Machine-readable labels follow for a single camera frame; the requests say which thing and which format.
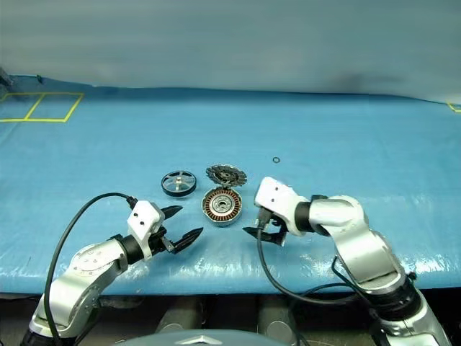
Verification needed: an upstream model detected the blue plastic table cover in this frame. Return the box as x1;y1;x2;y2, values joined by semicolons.
0;74;461;297

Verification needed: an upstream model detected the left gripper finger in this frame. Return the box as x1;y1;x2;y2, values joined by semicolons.
171;226;205;255
160;205;184;222

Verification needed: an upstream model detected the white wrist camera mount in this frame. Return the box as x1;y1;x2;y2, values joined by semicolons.
254;176;311;237
126;200;166;260

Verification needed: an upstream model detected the copper wound motor stator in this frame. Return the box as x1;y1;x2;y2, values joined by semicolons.
200;187;244;229

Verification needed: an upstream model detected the hinged round motor lid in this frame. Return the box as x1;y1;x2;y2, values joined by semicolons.
205;163;249;189

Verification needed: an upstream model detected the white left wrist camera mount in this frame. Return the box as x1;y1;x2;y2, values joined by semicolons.
126;200;166;260

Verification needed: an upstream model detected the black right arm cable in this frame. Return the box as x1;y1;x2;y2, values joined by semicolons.
256;210;362;302

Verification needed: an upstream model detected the spoked silver rotor black rim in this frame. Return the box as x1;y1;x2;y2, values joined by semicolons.
160;169;200;198

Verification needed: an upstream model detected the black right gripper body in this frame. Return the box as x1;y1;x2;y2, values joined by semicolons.
266;214;290;236

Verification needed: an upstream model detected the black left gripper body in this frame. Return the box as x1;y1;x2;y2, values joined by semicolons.
148;225;178;257

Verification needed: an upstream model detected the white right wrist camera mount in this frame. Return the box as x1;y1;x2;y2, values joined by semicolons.
254;176;311;237

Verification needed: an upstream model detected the grey dome with emblem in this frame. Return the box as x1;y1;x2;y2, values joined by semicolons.
121;328;300;346

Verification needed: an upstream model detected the dark rounded grey shape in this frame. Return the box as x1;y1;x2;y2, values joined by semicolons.
156;297;205;334
256;298;298;345

